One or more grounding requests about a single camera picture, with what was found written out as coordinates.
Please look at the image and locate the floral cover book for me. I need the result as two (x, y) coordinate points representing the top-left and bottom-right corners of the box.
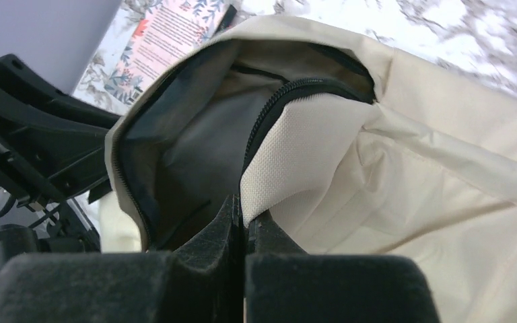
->
(73, 1), (240, 114)

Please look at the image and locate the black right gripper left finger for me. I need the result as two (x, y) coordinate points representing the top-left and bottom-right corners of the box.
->
(0, 196), (244, 322)

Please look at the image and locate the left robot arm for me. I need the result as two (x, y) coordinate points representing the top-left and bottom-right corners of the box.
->
(0, 54), (118, 270)

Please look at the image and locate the cream canvas backpack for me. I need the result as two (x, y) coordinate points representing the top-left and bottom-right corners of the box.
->
(100, 16), (517, 322)

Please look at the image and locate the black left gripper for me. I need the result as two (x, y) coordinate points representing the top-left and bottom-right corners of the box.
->
(0, 54), (119, 207)

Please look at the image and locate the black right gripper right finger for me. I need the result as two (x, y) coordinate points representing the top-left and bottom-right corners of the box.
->
(245, 211), (440, 322)

